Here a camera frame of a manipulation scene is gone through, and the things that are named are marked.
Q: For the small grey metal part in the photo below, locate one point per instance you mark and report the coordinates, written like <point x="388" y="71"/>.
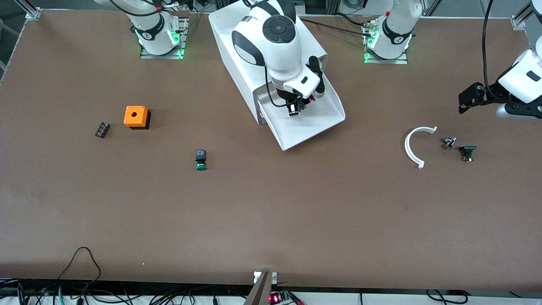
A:
<point x="449" y="143"/>

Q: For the red push button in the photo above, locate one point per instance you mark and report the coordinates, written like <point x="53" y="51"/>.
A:
<point x="312" y="98"/>

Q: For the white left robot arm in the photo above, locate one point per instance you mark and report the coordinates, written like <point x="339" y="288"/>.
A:
<point x="398" y="29"/>

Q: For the small black contact block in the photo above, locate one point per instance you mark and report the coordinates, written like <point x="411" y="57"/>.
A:
<point x="103" y="130"/>

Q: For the circuit board with red light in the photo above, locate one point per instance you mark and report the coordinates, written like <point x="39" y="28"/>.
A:
<point x="277" y="298"/>

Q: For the orange button box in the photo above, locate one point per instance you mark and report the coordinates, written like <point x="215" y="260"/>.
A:
<point x="135" y="115"/>

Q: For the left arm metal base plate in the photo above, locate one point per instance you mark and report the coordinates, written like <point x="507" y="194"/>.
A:
<point x="383" y="61"/>

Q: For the small black switch part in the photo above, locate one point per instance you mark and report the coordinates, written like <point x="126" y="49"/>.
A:
<point x="467" y="149"/>

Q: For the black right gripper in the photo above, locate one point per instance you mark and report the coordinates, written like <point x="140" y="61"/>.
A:
<point x="289" y="101"/>

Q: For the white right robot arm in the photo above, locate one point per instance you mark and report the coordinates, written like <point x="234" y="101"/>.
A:
<point x="275" y="46"/>

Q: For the aluminium frame profile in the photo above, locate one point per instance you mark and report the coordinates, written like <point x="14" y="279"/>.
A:
<point x="523" y="16"/>
<point x="29" y="10"/>

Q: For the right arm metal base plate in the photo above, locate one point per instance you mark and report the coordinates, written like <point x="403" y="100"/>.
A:
<point x="183" y="40"/>

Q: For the green push button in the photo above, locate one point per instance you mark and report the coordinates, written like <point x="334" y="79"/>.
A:
<point x="200" y="163"/>

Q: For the brown camera mount post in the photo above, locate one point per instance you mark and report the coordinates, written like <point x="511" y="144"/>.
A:
<point x="260" y="292"/>

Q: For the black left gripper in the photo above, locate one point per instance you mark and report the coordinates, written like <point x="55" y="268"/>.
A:
<point x="493" y="96"/>

